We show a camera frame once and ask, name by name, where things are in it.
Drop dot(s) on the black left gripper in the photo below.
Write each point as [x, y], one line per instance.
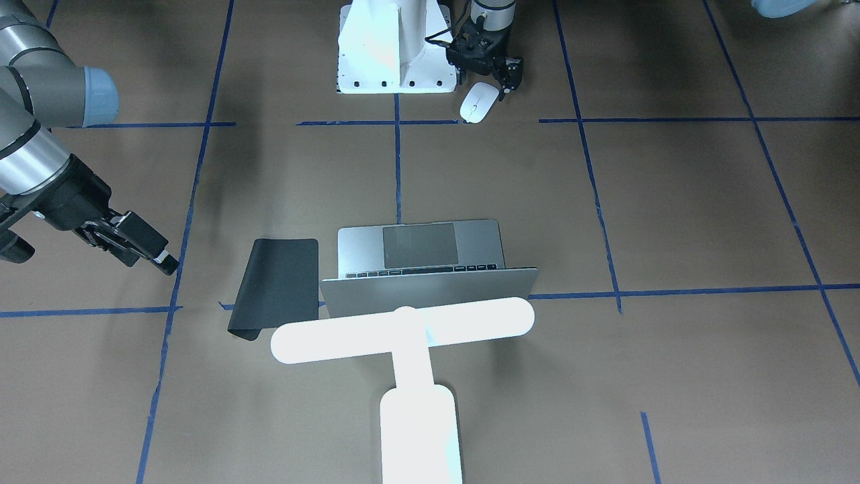
[508, 73]

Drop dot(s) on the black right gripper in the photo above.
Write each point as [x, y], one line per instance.
[72, 198]

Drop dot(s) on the white computer mouse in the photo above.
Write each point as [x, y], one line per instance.
[478, 102]

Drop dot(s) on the black mouse pad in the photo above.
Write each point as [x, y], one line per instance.
[279, 286]

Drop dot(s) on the silver laptop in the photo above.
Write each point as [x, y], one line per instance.
[384, 267]

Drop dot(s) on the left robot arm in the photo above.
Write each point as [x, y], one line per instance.
[491, 15]

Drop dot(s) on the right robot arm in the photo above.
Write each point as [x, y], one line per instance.
[42, 89]

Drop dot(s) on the white desk lamp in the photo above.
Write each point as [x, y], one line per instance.
[418, 423]

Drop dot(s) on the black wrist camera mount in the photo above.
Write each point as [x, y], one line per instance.
[13, 248]

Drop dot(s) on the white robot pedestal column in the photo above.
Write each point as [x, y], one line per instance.
[383, 48]

